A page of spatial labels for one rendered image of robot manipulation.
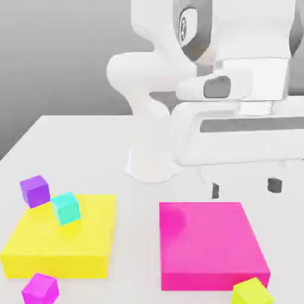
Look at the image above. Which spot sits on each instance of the small cyan cube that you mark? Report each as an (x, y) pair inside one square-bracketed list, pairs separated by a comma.
[(67, 210)]

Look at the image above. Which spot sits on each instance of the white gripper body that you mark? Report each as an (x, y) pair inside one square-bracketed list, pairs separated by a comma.
[(237, 147)]

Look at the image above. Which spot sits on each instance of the small magenta cube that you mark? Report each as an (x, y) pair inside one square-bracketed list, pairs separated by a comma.
[(39, 291)]

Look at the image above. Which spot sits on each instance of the large pink box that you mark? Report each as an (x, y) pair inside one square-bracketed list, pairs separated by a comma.
[(209, 242)]

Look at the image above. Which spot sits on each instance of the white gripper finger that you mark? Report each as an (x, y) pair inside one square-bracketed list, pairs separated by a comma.
[(215, 190), (274, 185)]

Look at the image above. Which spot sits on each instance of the large yellow box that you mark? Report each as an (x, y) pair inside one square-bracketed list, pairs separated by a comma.
[(59, 247)]

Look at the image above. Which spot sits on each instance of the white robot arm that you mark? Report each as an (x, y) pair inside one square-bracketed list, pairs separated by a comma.
[(147, 78)]

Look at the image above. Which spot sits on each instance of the small lime cube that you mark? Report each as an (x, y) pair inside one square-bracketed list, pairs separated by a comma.
[(251, 293)]

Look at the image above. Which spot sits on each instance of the small purple cube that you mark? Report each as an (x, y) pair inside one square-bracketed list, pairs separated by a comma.
[(35, 192)]

